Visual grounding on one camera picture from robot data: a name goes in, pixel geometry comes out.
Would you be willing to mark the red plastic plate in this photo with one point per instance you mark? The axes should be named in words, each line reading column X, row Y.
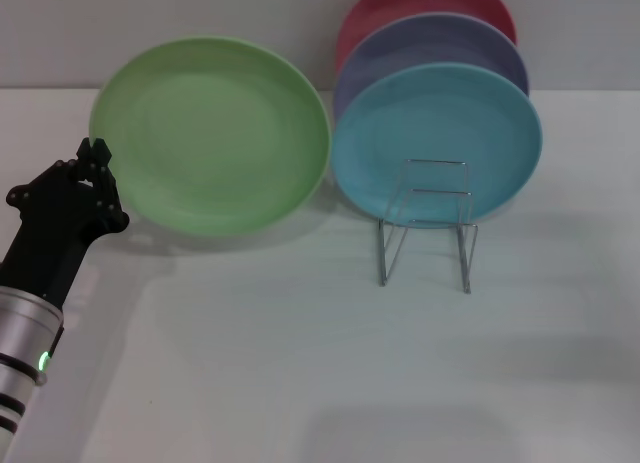
column 430, row 0

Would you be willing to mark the cyan plastic plate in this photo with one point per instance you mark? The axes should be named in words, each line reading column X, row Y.
column 430, row 128

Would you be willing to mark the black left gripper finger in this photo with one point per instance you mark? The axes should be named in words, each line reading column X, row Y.
column 50, row 180
column 106, row 183

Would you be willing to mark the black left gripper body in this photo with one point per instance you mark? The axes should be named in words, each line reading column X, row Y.
column 50, row 243

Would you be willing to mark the purple plastic plate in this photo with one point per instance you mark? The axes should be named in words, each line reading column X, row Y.
column 430, row 43

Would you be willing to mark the green plastic plate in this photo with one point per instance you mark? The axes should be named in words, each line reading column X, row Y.
column 210, row 138

